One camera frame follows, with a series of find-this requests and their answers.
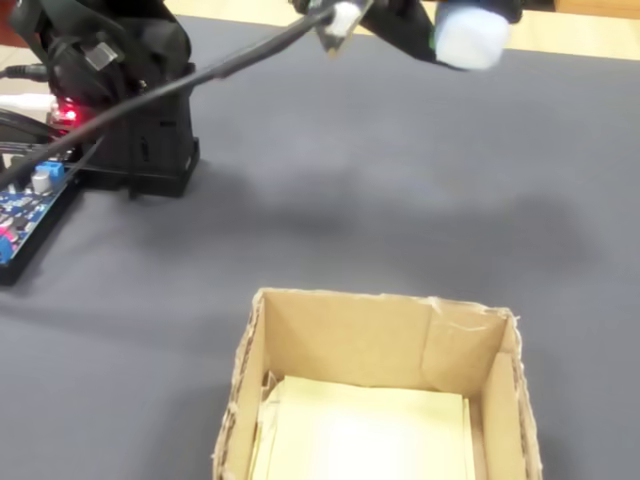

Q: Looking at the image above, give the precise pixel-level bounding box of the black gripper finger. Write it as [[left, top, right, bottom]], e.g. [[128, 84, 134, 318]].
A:
[[359, 0, 442, 65], [499, 0, 525, 25]]

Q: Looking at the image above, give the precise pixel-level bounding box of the white foam block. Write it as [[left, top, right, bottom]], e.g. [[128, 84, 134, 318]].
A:
[[433, 3, 512, 72]]

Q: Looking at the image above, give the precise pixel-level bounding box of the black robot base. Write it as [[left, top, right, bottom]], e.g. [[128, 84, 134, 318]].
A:
[[74, 64, 202, 200]]

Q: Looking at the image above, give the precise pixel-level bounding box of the open cardboard box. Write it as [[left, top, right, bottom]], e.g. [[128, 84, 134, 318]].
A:
[[210, 286, 545, 480]]

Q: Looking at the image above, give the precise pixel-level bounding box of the pale yellow paper sheet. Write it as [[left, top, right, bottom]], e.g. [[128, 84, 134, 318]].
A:
[[252, 374, 476, 480]]

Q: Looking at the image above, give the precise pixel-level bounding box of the blue circuit board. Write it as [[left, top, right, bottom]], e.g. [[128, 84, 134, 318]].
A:
[[0, 159, 85, 287]]

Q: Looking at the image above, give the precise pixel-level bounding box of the thick black camera cable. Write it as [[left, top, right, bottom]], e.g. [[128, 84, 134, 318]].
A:
[[0, 10, 337, 189]]

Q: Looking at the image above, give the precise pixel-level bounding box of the black power plug cable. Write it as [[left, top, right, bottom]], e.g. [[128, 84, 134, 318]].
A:
[[0, 63, 50, 82]]

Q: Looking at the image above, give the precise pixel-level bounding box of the white USB cable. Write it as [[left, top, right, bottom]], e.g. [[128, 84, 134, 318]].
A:
[[0, 92, 57, 112]]

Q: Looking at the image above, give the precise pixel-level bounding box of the thin black wire bundle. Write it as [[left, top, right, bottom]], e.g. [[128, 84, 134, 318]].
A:
[[0, 109, 56, 151]]

